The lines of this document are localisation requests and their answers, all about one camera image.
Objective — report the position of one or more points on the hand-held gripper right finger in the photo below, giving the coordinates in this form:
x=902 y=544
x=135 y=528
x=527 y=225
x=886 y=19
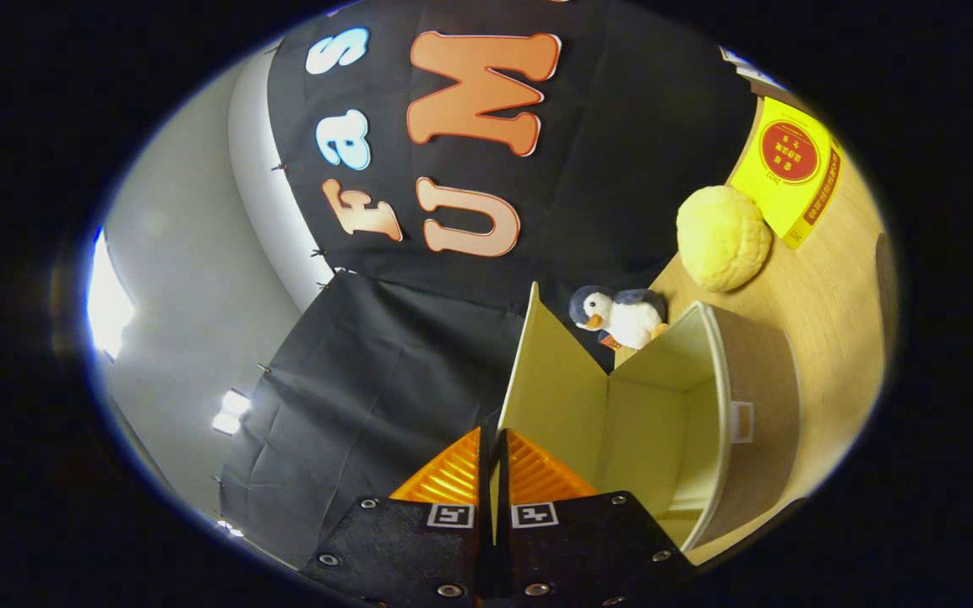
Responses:
x=588 y=549

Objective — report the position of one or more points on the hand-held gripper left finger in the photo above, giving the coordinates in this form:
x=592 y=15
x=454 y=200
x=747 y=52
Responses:
x=419 y=549

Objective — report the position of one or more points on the brown fabric storage box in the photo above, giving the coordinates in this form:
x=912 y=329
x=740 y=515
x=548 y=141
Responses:
x=647 y=422

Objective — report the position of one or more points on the ceiling light panel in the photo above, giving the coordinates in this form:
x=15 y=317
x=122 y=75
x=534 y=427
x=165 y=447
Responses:
x=230 y=529
x=231 y=414

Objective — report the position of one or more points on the penguin plush toy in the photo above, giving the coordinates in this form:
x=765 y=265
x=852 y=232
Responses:
x=626 y=317

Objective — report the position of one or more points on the yellow bun-shaped plush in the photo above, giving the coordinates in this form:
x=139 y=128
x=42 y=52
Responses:
x=723 y=236

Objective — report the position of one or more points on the yellow book with red circle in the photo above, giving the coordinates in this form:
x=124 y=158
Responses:
x=778 y=203

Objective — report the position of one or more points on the white book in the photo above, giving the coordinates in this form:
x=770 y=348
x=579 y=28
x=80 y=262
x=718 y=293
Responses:
x=744 y=66

